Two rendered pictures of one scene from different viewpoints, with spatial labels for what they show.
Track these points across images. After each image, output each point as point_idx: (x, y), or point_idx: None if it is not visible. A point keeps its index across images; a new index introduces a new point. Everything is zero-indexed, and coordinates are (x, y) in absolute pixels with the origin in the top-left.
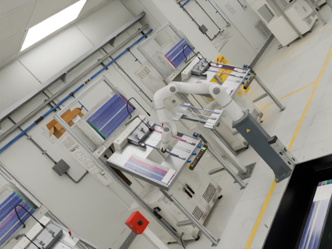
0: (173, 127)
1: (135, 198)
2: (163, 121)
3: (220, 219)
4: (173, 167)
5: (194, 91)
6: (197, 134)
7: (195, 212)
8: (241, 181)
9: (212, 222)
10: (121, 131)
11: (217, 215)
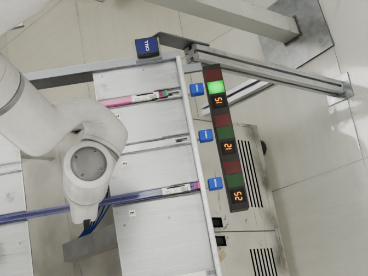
0: (102, 126)
1: None
2: (57, 142)
3: (339, 238)
4: (180, 259)
5: None
6: (155, 44)
7: (261, 272)
8: (329, 82)
9: (308, 254)
10: None
11: (308, 223)
